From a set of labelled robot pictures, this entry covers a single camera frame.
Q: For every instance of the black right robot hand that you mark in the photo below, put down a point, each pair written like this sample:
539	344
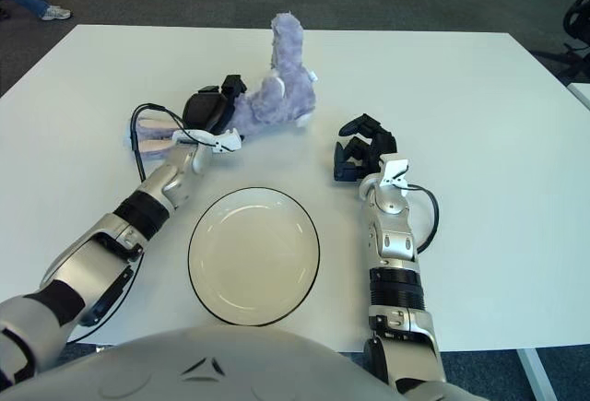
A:
375	147

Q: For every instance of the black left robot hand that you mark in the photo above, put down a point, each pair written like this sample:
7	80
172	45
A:
205	110

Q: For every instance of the purple plush bunny doll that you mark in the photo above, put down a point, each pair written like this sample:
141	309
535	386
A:
286	97

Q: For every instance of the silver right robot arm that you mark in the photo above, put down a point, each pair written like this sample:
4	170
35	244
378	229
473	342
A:
396	244

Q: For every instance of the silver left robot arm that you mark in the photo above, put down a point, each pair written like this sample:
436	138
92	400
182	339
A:
92	258

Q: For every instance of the white plate with black rim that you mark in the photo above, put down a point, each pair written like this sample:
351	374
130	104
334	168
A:
253	258

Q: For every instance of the white clip on right wrist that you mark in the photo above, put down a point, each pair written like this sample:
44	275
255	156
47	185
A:
395	170

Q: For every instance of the white clip on wrist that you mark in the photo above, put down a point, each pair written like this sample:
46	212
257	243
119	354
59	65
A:
228	140
395	170

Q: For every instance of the white clip on left wrist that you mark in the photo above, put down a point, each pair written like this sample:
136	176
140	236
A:
228	140

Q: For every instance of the white grey sneaker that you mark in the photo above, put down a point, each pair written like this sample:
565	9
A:
57	13

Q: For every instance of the black office chair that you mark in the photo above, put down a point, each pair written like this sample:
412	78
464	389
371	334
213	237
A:
578	18

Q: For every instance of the grey robot torso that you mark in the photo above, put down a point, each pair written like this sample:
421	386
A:
230	373

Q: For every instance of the white table leg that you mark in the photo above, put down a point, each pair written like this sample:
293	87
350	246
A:
537	373

